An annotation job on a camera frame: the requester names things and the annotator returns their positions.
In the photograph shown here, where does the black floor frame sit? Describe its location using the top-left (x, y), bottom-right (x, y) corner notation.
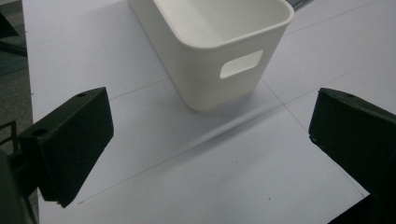
top-left (0, 120), bottom-right (20, 153)

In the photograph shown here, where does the white plastic bin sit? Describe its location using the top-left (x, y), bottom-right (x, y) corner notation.
top-left (128, 0), bottom-right (295, 112)

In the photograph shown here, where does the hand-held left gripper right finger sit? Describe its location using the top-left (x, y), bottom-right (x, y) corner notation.
top-left (308, 87), bottom-right (396, 203)

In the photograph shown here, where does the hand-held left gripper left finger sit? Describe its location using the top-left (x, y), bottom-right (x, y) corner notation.
top-left (18, 87), bottom-right (115, 209)

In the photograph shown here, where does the white table sheet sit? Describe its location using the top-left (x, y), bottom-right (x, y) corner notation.
top-left (21, 0), bottom-right (396, 224)

